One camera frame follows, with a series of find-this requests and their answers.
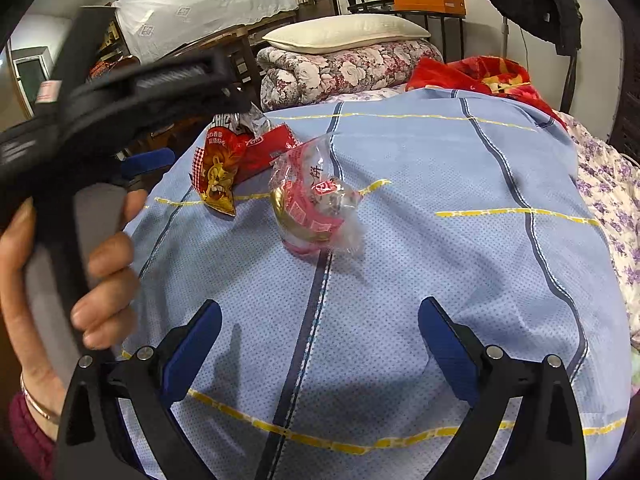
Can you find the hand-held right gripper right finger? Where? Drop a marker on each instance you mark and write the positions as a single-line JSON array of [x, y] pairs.
[[447, 350]]

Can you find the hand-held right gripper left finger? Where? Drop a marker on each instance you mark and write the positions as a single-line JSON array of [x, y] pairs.
[[192, 350]]

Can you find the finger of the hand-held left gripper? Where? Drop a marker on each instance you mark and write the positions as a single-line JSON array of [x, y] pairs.
[[227, 90], [150, 160]]

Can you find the red yellow snack bag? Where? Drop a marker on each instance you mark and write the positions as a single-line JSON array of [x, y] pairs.
[[220, 175]]

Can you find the red glossy wrapper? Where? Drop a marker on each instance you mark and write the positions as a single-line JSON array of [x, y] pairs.
[[272, 147]]

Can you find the clear pink wrapper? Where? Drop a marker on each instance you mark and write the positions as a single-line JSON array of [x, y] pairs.
[[310, 210]]

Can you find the person's left forearm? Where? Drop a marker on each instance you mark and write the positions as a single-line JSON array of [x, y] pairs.
[[27, 440]]

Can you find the person's left hand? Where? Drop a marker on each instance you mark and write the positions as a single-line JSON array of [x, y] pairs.
[[12, 300]]

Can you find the white framed window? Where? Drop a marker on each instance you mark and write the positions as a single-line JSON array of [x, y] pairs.
[[30, 80]]

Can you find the white lace cloth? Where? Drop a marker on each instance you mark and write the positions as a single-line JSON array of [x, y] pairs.
[[200, 5]]

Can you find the blue striped bed sheet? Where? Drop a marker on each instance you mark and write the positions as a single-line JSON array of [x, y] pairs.
[[425, 260]]

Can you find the brown floral quilt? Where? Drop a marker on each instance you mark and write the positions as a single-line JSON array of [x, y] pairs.
[[350, 67]]

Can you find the cream pillow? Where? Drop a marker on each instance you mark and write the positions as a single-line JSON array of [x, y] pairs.
[[345, 32]]

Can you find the black metal rack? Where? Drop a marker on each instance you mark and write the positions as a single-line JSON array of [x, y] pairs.
[[372, 7]]

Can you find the orange flat box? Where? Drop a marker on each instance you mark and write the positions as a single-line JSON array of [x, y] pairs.
[[427, 2]]

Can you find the red patterned blanket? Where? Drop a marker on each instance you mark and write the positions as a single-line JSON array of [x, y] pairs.
[[450, 77]]

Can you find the purple floral quilt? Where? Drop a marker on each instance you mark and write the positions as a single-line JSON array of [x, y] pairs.
[[610, 195]]

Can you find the black hanging jacket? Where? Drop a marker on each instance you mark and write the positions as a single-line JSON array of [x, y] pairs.
[[550, 5]]

